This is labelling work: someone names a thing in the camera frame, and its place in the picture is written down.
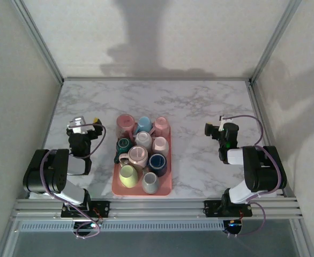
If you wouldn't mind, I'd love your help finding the aluminium frame post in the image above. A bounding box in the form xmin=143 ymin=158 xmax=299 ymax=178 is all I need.
xmin=11 ymin=0 xmax=65 ymax=86
xmin=249 ymin=0 xmax=303 ymax=86

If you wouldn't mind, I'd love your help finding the pink ghost print mug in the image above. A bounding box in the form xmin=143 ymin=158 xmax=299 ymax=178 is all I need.
xmin=116 ymin=114 xmax=136 ymax=140

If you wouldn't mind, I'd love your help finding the white faceted mug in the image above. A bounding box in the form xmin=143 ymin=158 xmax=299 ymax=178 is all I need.
xmin=152 ymin=136 xmax=170 ymax=158

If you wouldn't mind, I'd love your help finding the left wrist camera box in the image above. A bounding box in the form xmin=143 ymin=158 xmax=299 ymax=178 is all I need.
xmin=66 ymin=115 xmax=94 ymax=134

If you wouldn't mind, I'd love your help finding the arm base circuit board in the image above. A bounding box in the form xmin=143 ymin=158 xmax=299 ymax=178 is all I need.
xmin=72 ymin=220 xmax=102 ymax=239
xmin=223 ymin=219 xmax=244 ymax=236

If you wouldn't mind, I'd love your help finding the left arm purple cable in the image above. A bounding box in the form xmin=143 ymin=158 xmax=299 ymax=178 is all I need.
xmin=40 ymin=122 xmax=107 ymax=239

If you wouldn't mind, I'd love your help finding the dark green mug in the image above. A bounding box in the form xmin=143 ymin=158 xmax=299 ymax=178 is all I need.
xmin=113 ymin=138 xmax=133 ymax=164

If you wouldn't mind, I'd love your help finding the navy blue mug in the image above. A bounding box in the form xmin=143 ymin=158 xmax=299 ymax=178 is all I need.
xmin=147 ymin=153 xmax=168 ymax=178

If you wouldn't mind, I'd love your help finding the pale pink round mug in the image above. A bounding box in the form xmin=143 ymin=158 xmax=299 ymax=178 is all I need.
xmin=118 ymin=145 xmax=149 ymax=171

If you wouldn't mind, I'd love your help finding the cream beige mug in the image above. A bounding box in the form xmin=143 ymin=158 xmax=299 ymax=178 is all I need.
xmin=134 ymin=131 xmax=154 ymax=150

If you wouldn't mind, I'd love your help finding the slotted grey cable duct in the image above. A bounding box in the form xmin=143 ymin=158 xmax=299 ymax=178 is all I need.
xmin=19 ymin=221 xmax=225 ymax=232

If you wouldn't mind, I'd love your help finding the pink plastic tray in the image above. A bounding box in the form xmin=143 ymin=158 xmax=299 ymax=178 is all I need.
xmin=111 ymin=122 xmax=173 ymax=196

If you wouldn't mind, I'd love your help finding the aluminium frame leg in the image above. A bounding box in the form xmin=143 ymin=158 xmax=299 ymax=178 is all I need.
xmin=0 ymin=214 xmax=23 ymax=257
xmin=290 ymin=219 xmax=314 ymax=257

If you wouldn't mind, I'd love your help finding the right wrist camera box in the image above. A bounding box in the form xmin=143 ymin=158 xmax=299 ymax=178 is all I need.
xmin=218 ymin=115 xmax=240 ymax=134

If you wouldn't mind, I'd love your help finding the light blue mug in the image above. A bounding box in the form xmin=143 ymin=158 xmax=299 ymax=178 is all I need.
xmin=133 ymin=116 xmax=154 ymax=134

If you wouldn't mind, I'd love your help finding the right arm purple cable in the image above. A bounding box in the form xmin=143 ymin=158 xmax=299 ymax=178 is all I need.
xmin=222 ymin=114 xmax=283 ymax=238

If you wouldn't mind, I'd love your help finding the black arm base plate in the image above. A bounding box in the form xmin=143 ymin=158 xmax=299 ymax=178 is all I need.
xmin=60 ymin=200 xmax=111 ymax=218
xmin=204 ymin=199 xmax=253 ymax=218

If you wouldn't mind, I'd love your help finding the grey mug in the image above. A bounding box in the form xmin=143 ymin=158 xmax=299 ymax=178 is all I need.
xmin=141 ymin=171 xmax=160 ymax=195

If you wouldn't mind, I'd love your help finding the wide aluminium frame rail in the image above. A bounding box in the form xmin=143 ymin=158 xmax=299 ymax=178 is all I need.
xmin=11 ymin=197 xmax=304 ymax=221

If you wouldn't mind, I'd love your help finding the pink faceted mug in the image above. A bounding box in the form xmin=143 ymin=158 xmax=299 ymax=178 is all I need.
xmin=152 ymin=116 xmax=170 ymax=137

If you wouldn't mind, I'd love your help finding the aluminium table side rail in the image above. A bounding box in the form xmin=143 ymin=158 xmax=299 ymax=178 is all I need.
xmin=25 ymin=80 xmax=64 ymax=199
xmin=246 ymin=80 xmax=298 ymax=199

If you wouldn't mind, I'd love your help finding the thin aluminium table rail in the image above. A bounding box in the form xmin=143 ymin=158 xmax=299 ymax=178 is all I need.
xmin=62 ymin=77 xmax=252 ymax=82

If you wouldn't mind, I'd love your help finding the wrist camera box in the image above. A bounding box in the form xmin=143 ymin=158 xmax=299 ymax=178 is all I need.
xmin=218 ymin=115 xmax=240 ymax=134
xmin=66 ymin=115 xmax=94 ymax=134

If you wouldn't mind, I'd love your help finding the light green mug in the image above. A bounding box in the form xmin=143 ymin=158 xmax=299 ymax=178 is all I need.
xmin=118 ymin=164 xmax=140 ymax=189

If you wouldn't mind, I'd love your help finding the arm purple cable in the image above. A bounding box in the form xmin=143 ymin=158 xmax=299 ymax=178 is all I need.
xmin=40 ymin=122 xmax=107 ymax=239
xmin=222 ymin=114 xmax=283 ymax=238

